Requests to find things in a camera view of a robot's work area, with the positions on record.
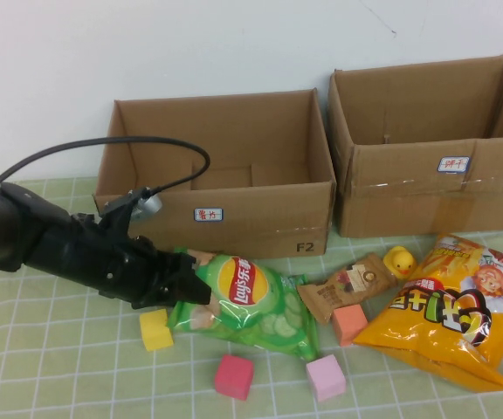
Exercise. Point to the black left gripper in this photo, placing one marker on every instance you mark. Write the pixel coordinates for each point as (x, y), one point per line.
(133, 275)

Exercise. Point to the green Lay's chip bag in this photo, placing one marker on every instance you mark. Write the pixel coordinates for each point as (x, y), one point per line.
(256, 314)

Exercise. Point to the brown snack bar packet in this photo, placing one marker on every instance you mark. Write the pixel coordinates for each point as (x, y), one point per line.
(343, 290)

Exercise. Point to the yellow-orange chip bag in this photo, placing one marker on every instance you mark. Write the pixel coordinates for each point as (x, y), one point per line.
(430, 340)

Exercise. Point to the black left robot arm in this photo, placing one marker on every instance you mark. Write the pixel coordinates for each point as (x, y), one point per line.
(7, 227)

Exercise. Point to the white label on F2 box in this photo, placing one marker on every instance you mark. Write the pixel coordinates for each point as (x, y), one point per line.
(208, 214)

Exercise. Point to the yellow foam cube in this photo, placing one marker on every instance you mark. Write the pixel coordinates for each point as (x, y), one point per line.
(155, 331)

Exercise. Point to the cardboard box with F2 print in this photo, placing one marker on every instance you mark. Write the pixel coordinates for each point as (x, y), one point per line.
(269, 227)

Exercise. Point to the red foam cube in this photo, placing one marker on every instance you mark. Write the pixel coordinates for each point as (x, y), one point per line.
(233, 376)

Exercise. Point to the orange foam cube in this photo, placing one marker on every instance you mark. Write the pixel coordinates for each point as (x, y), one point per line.
(349, 325)

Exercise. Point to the pink foam cube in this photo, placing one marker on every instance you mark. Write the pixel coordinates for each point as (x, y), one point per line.
(325, 377)

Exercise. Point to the green checked tablecloth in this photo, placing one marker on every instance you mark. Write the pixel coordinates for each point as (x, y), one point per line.
(37, 349)

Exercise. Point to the yellow rubber duck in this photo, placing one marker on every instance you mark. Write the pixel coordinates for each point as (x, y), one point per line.
(401, 262)

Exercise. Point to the taped cardboard box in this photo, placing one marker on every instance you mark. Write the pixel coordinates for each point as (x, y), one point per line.
(400, 209)

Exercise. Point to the white label on taped box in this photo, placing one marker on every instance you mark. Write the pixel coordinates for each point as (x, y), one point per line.
(453, 165)

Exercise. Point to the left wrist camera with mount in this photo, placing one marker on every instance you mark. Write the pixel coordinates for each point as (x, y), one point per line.
(144, 207)

